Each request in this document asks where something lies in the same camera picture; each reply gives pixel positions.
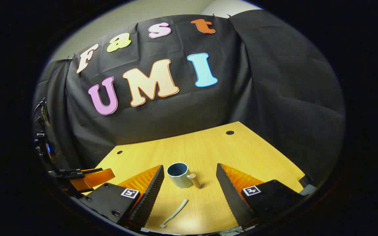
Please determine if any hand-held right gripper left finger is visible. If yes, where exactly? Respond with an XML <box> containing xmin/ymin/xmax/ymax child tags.
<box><xmin>77</xmin><ymin>165</ymin><xmax>165</xmax><ymax>230</ymax></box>

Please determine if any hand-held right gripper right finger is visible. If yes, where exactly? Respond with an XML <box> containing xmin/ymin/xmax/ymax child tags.
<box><xmin>216</xmin><ymin>163</ymin><xmax>307</xmax><ymax>228</ymax></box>

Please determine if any pale toothbrush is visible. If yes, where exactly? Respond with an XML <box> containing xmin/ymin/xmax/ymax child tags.
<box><xmin>159</xmin><ymin>199</ymin><xmax>189</xmax><ymax>229</ymax></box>

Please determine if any pale cup with wooden handle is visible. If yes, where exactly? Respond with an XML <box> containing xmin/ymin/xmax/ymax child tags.
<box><xmin>166</xmin><ymin>162</ymin><xmax>202</xmax><ymax>189</ymax></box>

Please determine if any wooden desktop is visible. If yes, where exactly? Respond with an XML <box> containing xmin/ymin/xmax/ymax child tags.
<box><xmin>82</xmin><ymin>121</ymin><xmax>306</xmax><ymax>235</ymax></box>

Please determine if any dark grey object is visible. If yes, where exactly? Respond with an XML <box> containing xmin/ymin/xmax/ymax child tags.
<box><xmin>299</xmin><ymin>175</ymin><xmax>317</xmax><ymax>196</ymax></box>

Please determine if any black backdrop cloth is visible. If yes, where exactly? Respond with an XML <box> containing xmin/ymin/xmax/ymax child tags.
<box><xmin>31</xmin><ymin>9</ymin><xmax>346</xmax><ymax>197</ymax></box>

